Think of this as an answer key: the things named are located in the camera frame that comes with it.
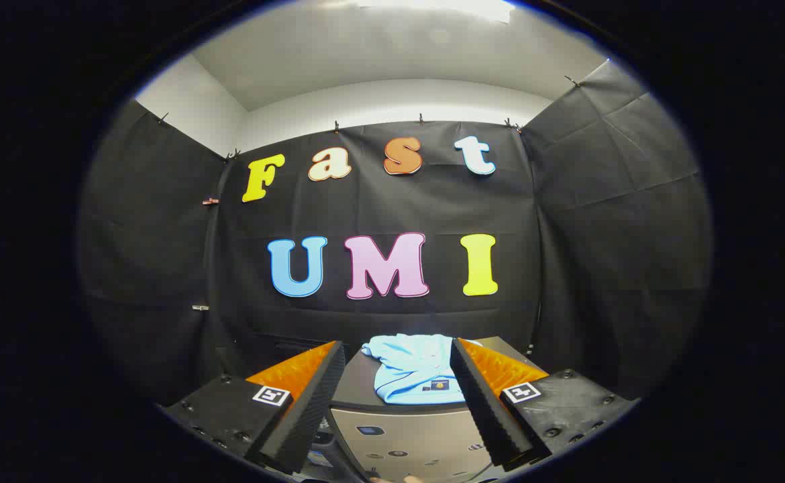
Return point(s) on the black backdrop cloth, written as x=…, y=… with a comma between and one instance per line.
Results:
x=379, y=208

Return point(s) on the light blue button shirt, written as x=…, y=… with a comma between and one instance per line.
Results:
x=406, y=369

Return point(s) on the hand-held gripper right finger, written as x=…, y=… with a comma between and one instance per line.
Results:
x=490, y=416

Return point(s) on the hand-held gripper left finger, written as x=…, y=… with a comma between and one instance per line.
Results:
x=302, y=416

